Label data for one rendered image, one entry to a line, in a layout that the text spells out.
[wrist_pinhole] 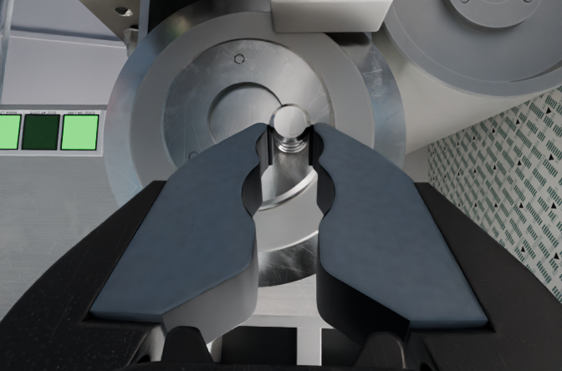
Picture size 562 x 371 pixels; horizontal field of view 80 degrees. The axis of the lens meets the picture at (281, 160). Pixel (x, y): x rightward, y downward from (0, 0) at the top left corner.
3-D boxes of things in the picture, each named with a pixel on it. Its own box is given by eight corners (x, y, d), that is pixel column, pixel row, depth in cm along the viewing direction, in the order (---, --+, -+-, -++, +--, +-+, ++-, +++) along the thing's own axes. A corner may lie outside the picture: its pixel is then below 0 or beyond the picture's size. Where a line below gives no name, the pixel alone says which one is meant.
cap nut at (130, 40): (143, 27, 50) (140, 57, 50) (153, 39, 54) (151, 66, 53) (119, 27, 50) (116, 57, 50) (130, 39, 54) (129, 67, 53)
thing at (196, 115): (203, 11, 15) (361, 73, 14) (214, 33, 17) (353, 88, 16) (129, 165, 14) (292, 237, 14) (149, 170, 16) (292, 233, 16)
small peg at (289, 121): (310, 143, 11) (268, 141, 11) (307, 155, 14) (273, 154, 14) (311, 102, 11) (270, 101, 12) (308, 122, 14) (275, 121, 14)
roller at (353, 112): (372, 8, 16) (378, 256, 15) (324, 128, 42) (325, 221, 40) (135, 11, 17) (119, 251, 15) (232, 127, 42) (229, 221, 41)
